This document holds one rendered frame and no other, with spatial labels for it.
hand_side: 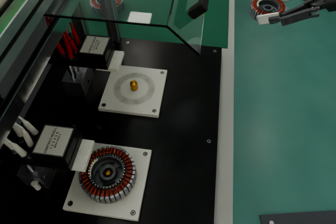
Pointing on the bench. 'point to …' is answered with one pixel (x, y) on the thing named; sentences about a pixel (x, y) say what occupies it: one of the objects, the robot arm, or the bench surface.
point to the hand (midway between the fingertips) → (268, 8)
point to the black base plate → (134, 139)
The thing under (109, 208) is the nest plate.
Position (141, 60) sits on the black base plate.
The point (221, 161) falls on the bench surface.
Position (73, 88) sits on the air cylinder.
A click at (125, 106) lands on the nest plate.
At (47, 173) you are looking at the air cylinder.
